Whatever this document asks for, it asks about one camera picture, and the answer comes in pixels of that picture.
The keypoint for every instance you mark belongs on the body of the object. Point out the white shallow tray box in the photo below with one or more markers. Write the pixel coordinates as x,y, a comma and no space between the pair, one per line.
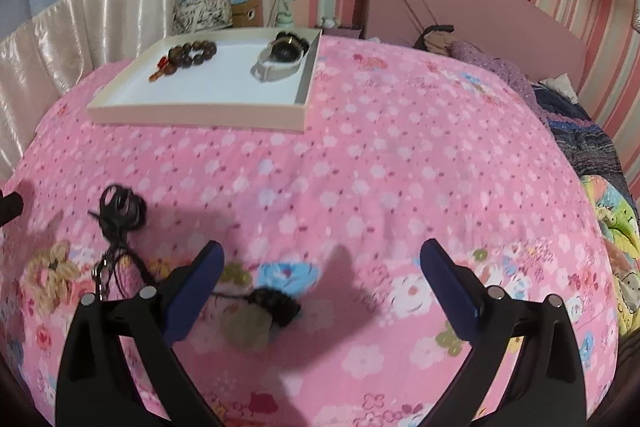
215,82

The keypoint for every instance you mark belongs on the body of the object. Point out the pink headboard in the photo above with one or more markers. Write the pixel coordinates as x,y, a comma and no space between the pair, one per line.
475,2

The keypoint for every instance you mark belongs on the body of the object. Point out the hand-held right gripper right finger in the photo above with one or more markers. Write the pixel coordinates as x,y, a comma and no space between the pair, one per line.
450,289

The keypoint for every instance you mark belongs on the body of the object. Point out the white cloth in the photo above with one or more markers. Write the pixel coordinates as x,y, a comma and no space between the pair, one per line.
557,87

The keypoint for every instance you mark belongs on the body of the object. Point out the black white patterned bag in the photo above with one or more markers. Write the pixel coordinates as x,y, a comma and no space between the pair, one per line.
200,14

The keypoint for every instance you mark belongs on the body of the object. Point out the yellow cartoon blanket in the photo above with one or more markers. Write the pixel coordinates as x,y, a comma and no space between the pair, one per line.
620,247

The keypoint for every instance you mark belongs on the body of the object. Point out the purple dotted pillow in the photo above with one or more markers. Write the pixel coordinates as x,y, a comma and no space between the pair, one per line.
500,72

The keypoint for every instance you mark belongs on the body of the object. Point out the dark blue patterned blanket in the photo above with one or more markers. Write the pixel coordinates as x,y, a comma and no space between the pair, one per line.
585,137

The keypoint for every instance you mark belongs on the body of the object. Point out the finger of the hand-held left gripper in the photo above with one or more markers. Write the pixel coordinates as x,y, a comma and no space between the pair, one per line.
10,209

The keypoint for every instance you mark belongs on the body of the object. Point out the brown cardboard box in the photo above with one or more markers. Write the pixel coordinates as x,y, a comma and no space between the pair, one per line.
246,12

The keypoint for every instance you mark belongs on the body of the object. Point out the orange bead red knot charm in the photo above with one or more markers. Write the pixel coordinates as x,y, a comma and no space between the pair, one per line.
160,66

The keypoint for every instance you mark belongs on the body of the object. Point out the white satin curtain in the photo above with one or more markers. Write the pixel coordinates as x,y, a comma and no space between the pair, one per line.
100,17

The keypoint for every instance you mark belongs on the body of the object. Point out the pink floral bedsheet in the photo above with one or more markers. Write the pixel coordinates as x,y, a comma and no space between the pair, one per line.
400,167

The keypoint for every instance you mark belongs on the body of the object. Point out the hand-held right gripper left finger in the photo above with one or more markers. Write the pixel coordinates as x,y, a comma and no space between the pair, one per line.
200,292

